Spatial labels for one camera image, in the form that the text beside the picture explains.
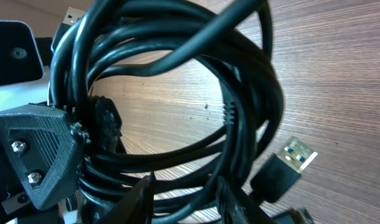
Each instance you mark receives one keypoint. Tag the black USB cable long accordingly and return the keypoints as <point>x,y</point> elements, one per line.
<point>189,30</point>

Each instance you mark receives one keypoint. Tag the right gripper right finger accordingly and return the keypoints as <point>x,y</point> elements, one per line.
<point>235,207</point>

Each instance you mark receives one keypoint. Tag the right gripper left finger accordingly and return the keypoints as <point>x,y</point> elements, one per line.
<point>136,207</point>

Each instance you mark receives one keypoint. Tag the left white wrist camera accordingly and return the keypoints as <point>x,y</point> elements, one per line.
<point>24,65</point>

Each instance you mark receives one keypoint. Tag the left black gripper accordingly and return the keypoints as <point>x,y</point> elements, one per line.
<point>45,154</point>

